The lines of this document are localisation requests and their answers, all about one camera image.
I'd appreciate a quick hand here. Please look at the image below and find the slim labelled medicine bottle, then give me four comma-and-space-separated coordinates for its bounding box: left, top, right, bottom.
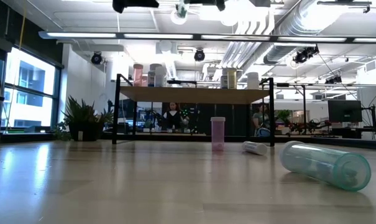
241, 141, 268, 156

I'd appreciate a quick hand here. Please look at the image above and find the translucent green medicine vial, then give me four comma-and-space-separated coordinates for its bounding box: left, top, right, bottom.
279, 140, 372, 192

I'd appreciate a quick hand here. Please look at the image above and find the long light bar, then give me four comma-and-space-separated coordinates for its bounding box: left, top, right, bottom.
38, 30, 376, 45

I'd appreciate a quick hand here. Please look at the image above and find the round white ceiling lamp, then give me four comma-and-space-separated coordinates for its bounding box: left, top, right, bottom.
170, 9, 188, 26

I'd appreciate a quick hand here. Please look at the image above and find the black ceiling spotlight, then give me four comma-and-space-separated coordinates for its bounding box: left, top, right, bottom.
193, 49, 206, 62
292, 45, 320, 65
90, 51, 103, 65

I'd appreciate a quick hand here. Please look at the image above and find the person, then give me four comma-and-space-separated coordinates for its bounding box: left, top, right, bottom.
162, 101, 190, 131
252, 103, 272, 137

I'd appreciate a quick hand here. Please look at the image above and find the green background plant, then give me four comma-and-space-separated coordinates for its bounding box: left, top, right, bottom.
276, 108, 293, 127

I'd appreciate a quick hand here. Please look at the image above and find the potted succulent plant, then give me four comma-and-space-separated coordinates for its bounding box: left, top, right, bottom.
52, 95, 114, 142

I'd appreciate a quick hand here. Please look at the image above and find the large window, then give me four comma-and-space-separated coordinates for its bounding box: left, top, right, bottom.
0, 46, 63, 131

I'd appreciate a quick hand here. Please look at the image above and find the blue bag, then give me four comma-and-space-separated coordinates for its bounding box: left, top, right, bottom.
255, 126, 272, 138

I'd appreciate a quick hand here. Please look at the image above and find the black computer monitor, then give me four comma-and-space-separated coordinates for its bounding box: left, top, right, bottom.
327, 100, 363, 123

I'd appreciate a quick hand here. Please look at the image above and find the silver ventilation duct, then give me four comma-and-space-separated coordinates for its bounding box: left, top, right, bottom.
262, 0, 350, 65

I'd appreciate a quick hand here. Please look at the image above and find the wooden shelf black metal frame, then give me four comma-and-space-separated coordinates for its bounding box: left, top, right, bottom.
112, 73, 275, 147

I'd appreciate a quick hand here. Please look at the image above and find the black aluminium table frame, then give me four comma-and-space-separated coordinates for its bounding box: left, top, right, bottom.
0, 131, 376, 151

